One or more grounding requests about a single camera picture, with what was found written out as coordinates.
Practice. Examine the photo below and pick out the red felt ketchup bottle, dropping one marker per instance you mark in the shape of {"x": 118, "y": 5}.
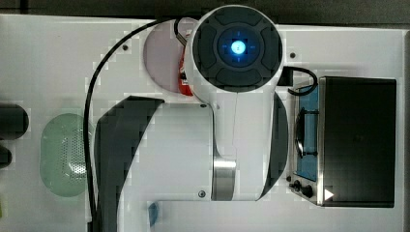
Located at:
{"x": 183, "y": 85}

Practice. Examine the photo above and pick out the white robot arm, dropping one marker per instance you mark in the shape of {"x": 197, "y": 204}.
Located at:
{"x": 229, "y": 143}

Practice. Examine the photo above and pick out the grey round plate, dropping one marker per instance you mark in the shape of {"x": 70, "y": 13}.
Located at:
{"x": 161, "y": 55}

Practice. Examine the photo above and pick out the small blue bowl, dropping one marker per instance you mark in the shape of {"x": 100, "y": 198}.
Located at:
{"x": 153, "y": 211}

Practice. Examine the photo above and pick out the black steel toaster oven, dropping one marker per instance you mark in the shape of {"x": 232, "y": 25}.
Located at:
{"x": 344, "y": 142}

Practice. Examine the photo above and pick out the green perforated oval basket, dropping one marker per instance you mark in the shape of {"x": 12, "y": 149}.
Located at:
{"x": 62, "y": 159}

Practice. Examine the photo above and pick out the black cylinder at left edge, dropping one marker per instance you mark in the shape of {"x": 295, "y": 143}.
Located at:
{"x": 14, "y": 121}

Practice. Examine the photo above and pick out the small black object left edge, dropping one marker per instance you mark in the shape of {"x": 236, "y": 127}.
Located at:
{"x": 6, "y": 157}

